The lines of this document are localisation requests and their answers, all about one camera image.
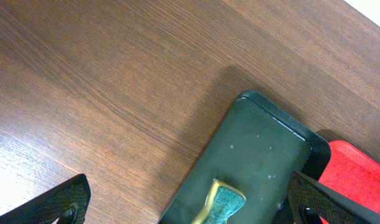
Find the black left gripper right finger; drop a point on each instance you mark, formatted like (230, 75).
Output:
(313, 202)

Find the red plastic tray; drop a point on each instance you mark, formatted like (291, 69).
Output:
(353, 174)

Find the yellow green sponge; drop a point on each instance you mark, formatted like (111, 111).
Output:
(222, 202)

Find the black plastic tray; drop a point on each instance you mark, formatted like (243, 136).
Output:
(255, 149)

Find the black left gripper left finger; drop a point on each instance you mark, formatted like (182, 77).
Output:
(65, 203)

